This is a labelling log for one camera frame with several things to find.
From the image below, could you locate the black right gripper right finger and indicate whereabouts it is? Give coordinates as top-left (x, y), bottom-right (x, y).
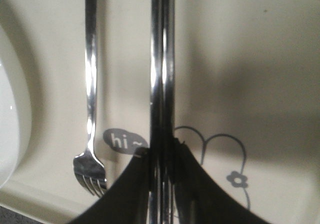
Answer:
top-left (172, 138), bottom-right (267, 224)

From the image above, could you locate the steel fork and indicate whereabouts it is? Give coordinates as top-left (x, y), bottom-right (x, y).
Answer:
top-left (73, 0), bottom-right (107, 198)

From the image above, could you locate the white round plate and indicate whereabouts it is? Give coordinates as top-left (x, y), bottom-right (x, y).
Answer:
top-left (0, 27), bottom-right (32, 187)

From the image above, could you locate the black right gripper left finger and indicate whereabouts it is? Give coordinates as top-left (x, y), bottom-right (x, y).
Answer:
top-left (71, 147), bottom-right (149, 224)

